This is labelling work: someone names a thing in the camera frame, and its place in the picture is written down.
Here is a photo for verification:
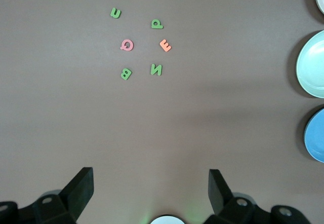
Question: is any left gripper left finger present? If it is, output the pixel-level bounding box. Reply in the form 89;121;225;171
0;167;94;224

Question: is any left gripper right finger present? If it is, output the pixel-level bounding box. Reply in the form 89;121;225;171
204;169;311;224

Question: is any green foam letter N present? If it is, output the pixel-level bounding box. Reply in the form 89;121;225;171
149;63;164;77

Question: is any green foam letter U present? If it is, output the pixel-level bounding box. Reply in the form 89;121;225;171
109;7;123;19

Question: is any green foam letter P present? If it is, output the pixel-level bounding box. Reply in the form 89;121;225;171
151;19;165;30

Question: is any brown table cover sheet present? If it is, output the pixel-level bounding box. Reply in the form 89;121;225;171
0;0;324;224

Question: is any blue plate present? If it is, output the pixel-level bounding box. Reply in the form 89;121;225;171
303;107;324;163

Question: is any green foam letter B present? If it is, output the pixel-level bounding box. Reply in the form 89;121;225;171
119;67;133;80

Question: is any light green plate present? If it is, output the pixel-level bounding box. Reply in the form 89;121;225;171
296;30;324;98

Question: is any orange foam letter E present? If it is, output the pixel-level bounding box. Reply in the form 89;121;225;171
159;39;173;53

